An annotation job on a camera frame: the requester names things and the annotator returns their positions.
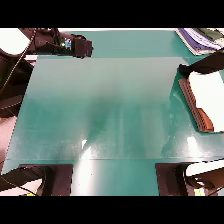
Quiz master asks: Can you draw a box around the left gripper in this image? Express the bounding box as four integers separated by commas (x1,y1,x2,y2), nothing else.
72,35,95,60

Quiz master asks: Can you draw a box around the dark green garment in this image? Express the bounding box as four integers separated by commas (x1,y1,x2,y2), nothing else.
196,28,224,43

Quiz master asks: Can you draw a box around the black cable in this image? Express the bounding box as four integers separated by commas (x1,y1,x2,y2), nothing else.
0,29,38,96

